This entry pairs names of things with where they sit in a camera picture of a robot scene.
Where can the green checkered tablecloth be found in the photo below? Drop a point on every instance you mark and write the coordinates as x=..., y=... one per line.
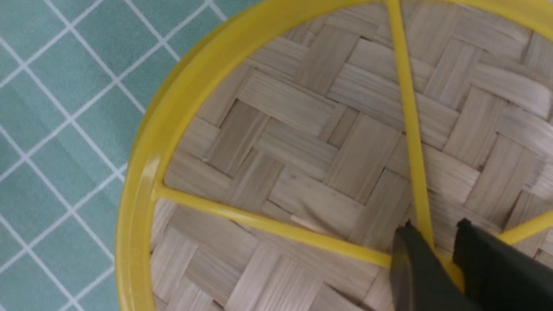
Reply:
x=76, y=79

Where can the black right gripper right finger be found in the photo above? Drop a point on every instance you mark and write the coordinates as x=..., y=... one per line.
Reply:
x=499, y=277

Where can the yellow woven bamboo steamer lid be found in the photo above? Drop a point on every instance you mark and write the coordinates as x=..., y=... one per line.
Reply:
x=277, y=159

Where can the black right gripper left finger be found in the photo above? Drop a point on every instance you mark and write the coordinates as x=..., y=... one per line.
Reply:
x=418, y=280

